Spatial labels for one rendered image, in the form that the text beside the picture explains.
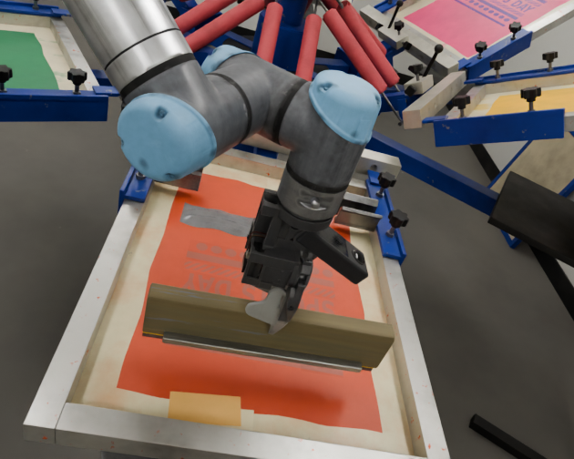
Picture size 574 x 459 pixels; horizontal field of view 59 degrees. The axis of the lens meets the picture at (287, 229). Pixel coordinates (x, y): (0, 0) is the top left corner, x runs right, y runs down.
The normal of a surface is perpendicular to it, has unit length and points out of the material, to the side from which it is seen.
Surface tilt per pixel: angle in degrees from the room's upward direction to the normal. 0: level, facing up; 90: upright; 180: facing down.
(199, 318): 91
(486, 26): 32
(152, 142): 90
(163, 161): 90
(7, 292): 0
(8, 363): 0
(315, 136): 87
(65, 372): 0
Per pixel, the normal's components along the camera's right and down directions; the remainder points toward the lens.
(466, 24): -0.21, -0.58
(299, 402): 0.27, -0.76
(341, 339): 0.02, 0.63
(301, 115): -0.28, 0.11
